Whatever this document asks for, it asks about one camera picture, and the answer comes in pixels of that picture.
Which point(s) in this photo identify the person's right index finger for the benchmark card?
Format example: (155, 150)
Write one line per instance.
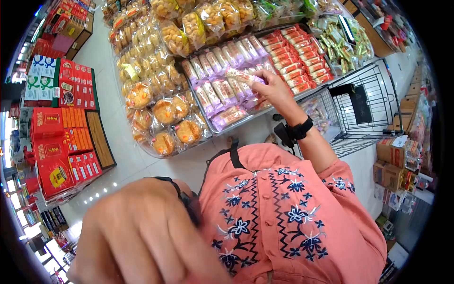
(266, 73)

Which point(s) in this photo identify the person's left hand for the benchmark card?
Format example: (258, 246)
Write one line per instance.
(142, 227)

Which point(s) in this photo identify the pile of green wrapped sweets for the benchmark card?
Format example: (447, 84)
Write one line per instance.
(340, 42)

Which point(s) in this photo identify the person's body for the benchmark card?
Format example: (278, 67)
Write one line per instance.
(283, 220)

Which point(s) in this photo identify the wooden counter with goods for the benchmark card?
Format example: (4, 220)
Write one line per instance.
(379, 28)

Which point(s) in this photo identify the stack of red gift boxes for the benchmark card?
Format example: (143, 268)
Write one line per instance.
(64, 142)

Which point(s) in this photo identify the stack of brown cartons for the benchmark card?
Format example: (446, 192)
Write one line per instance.
(392, 163)

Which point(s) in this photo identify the pile of bagged golden pastries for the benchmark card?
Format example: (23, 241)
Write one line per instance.
(159, 71)

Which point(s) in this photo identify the heap of packets in cart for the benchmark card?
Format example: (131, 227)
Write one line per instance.
(315, 113)

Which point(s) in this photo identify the stack of white gift boxes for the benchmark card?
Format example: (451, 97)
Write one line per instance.
(40, 81)

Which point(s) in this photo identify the display of red cartons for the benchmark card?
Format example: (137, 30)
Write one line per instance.
(65, 25)

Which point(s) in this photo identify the pile of purple snack packs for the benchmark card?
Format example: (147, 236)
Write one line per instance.
(221, 85)

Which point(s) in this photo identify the full shop shelf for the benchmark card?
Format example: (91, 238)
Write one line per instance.
(422, 117)

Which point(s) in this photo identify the person's right thumb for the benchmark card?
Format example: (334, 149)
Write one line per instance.
(260, 86)

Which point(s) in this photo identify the pile of green bagged snacks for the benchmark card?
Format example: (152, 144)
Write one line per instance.
(280, 10)

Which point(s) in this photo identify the person's left fingers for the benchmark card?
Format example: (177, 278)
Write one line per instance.
(142, 252)

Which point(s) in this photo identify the person's right hand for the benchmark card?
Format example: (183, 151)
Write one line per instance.
(278, 94)

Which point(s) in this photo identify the black price sign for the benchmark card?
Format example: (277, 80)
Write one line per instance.
(346, 29)

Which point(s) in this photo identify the black wrist band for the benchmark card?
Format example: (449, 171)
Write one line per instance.
(186, 202)
(299, 130)

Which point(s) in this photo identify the purple-edged snack packet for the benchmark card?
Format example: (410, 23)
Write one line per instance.
(239, 75)

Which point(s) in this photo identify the pile of red snack packs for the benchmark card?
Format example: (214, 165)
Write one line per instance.
(296, 58)

